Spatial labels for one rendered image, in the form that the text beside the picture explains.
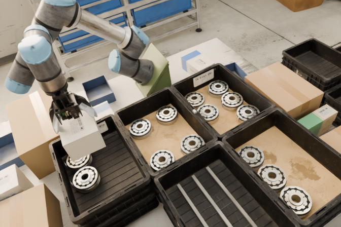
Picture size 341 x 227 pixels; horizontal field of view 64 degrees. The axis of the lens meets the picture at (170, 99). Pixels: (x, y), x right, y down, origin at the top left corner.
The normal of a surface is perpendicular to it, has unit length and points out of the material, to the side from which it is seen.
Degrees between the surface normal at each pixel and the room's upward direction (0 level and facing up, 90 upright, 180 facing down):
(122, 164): 0
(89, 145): 90
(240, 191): 0
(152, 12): 90
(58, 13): 90
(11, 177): 0
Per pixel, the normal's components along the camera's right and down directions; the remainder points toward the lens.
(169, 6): 0.44, 0.58
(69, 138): -0.13, -0.72
